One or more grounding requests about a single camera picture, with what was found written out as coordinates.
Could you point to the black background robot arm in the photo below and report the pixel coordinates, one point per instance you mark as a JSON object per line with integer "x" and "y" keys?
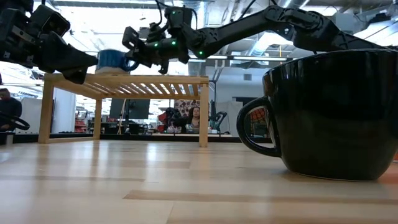
{"x": 217, "y": 119}

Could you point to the blue coffee mug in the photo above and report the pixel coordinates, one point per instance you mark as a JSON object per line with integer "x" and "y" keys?
{"x": 110, "y": 60}

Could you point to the wooden slatted rack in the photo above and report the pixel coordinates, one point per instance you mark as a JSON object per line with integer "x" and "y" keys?
{"x": 124, "y": 81}

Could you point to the person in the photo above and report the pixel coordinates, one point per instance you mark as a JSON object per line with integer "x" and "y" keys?
{"x": 194, "y": 119}
{"x": 9, "y": 107}

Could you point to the black coffee mug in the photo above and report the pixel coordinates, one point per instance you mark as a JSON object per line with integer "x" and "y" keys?
{"x": 335, "y": 115}

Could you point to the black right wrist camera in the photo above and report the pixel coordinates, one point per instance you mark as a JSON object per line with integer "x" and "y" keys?
{"x": 130, "y": 37}

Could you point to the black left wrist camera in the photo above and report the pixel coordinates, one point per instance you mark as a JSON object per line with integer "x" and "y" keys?
{"x": 49, "y": 20}

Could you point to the orange coffee mug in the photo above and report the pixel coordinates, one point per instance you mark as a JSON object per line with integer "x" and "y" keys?
{"x": 396, "y": 157}

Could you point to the black monitor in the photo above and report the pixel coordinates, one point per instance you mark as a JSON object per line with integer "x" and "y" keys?
{"x": 136, "y": 109}

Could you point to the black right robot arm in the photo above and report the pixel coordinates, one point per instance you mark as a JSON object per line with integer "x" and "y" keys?
{"x": 280, "y": 25}

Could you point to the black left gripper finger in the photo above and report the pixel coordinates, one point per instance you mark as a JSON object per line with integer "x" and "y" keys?
{"x": 76, "y": 77}
{"x": 65, "y": 56}

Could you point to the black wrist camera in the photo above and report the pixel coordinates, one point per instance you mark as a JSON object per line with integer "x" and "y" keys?
{"x": 130, "y": 37}
{"x": 49, "y": 20}

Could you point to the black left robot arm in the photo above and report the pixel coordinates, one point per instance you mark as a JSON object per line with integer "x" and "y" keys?
{"x": 12, "y": 4}

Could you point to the white partition panel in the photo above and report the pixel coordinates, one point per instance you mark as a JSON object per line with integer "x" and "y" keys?
{"x": 62, "y": 112}

